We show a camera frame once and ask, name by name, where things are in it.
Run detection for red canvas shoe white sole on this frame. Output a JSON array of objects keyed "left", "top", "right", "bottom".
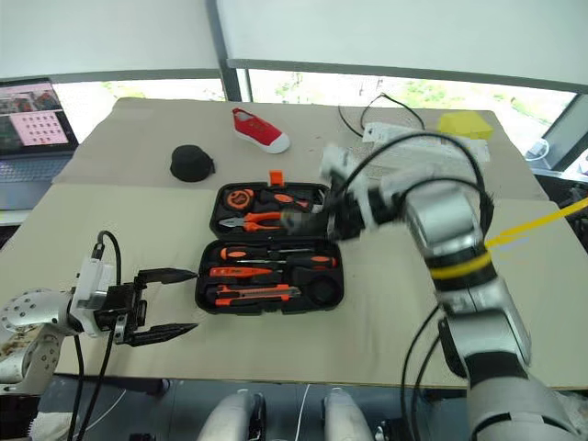
[{"left": 230, "top": 107, "right": 292, "bottom": 154}]

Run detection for orange handled pliers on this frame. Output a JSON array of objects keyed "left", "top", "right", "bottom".
[{"left": 218, "top": 210, "right": 284, "bottom": 232}]

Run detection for claw hammer orange black handle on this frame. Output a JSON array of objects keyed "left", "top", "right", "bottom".
[{"left": 258, "top": 185, "right": 331, "bottom": 217}]

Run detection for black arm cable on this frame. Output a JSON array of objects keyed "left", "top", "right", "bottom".
[
  {"left": 323, "top": 132, "right": 497, "bottom": 441},
  {"left": 67, "top": 230, "right": 123, "bottom": 441}
]

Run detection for silver rounded left robot leg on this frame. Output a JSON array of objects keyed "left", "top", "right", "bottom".
[{"left": 201, "top": 389, "right": 266, "bottom": 441}]

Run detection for wide white roller blind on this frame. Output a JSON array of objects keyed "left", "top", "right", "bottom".
[{"left": 215, "top": 0, "right": 588, "bottom": 96}]

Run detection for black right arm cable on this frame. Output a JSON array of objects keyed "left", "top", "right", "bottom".
[{"left": 323, "top": 132, "right": 497, "bottom": 441}]

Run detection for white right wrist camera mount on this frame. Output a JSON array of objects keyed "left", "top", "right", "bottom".
[{"left": 319, "top": 143, "right": 385, "bottom": 232}]

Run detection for black tool case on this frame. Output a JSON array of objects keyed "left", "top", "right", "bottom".
[{"left": 194, "top": 169, "right": 346, "bottom": 316}]

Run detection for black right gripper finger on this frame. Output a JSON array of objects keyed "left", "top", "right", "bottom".
[
  {"left": 296, "top": 209, "right": 333, "bottom": 224},
  {"left": 298, "top": 221, "right": 334, "bottom": 237}
]

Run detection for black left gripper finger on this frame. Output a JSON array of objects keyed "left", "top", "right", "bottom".
[
  {"left": 133, "top": 266, "right": 199, "bottom": 290},
  {"left": 116, "top": 322, "right": 200, "bottom": 347}
]

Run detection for black round zip pouch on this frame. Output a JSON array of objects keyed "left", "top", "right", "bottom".
[{"left": 169, "top": 143, "right": 218, "bottom": 183}]

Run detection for yellow sponge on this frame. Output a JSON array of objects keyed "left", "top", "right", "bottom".
[{"left": 435, "top": 110, "right": 495, "bottom": 141}]

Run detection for white crumpled cloth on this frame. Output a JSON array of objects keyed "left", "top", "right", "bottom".
[{"left": 33, "top": 410, "right": 78, "bottom": 441}]

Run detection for silver rounded robot leg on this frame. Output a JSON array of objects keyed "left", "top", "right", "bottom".
[
  {"left": 201, "top": 389, "right": 266, "bottom": 441},
  {"left": 322, "top": 387, "right": 374, "bottom": 441}
]

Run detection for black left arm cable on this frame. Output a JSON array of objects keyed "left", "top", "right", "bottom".
[{"left": 67, "top": 230, "right": 123, "bottom": 441}]

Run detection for orange black tape measure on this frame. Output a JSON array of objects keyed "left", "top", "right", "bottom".
[{"left": 224, "top": 187, "right": 256, "bottom": 210}]

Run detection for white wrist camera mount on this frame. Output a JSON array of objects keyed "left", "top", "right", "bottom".
[
  {"left": 68, "top": 256, "right": 114, "bottom": 339},
  {"left": 319, "top": 143, "right": 385, "bottom": 232}
]

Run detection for silver rounded right robot leg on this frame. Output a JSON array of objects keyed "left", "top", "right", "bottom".
[{"left": 322, "top": 387, "right": 374, "bottom": 441}]

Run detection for yellow strap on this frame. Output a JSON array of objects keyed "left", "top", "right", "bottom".
[{"left": 428, "top": 197, "right": 588, "bottom": 282}]

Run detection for orange voltage tester pen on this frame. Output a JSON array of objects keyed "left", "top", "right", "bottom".
[{"left": 209, "top": 266, "right": 277, "bottom": 278}]

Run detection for grey window frame post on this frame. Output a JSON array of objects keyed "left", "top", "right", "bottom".
[{"left": 204, "top": 0, "right": 254, "bottom": 103}]

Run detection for orange black utility knife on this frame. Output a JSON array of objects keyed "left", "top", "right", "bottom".
[{"left": 204, "top": 284, "right": 302, "bottom": 309}]

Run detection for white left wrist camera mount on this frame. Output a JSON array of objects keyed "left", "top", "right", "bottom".
[{"left": 68, "top": 256, "right": 114, "bottom": 339}]

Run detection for orange black handle screwdriver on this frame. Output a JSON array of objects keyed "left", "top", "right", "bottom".
[
  {"left": 219, "top": 245, "right": 319, "bottom": 261},
  {"left": 235, "top": 254, "right": 339, "bottom": 271}
]

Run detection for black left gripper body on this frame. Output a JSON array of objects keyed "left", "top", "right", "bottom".
[{"left": 94, "top": 281, "right": 149, "bottom": 345}]

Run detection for long white cardboard box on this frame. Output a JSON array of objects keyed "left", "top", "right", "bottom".
[{"left": 362, "top": 120, "right": 491, "bottom": 181}]

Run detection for thin black loose cable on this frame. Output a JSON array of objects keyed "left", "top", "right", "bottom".
[{"left": 337, "top": 92, "right": 426, "bottom": 139}]

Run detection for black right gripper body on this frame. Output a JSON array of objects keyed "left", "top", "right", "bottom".
[{"left": 324, "top": 186, "right": 367, "bottom": 242}]

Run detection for thin white hanging cable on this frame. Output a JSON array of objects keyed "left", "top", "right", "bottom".
[{"left": 295, "top": 382, "right": 312, "bottom": 441}]

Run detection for grey laptop with pink screen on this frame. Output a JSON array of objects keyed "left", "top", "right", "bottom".
[{"left": 0, "top": 77, "right": 81, "bottom": 210}]

